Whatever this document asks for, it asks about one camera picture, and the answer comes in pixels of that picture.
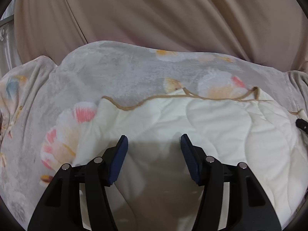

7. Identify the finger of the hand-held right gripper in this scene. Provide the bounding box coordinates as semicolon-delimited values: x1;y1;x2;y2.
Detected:
296;118;308;133

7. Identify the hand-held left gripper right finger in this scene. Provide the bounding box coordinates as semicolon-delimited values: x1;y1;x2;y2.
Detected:
180;133;282;231

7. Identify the white sheer curtain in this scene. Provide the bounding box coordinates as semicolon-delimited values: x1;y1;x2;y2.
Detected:
0;3;23;75

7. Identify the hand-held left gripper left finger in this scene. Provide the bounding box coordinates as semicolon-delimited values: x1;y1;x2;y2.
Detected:
28;135;129;231

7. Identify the grey floral blanket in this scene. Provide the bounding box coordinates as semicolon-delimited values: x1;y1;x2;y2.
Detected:
0;40;308;223

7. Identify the beige backdrop cloth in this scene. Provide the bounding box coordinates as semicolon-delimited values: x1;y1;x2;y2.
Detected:
13;0;308;73

